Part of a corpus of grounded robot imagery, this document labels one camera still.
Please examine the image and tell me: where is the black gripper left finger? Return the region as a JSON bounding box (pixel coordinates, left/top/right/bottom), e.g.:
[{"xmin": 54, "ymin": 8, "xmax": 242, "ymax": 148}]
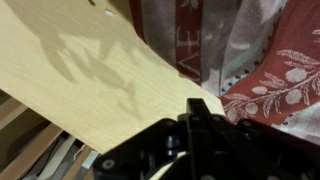
[{"xmin": 93, "ymin": 98, "xmax": 194, "ymax": 180}]

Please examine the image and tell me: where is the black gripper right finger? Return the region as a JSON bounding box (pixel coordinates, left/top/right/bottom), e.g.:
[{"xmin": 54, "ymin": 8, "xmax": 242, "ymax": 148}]
[{"xmin": 192, "ymin": 98, "xmax": 320, "ymax": 180}]

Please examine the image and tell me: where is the red patterned cloth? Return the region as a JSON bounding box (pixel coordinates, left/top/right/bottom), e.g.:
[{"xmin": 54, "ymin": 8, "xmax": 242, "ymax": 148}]
[{"xmin": 128, "ymin": 0, "xmax": 320, "ymax": 146}]

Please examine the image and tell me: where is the wooden dining chair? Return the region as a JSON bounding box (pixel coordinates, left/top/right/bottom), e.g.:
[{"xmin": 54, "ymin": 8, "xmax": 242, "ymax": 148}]
[{"xmin": 0, "ymin": 89, "xmax": 101, "ymax": 180}]

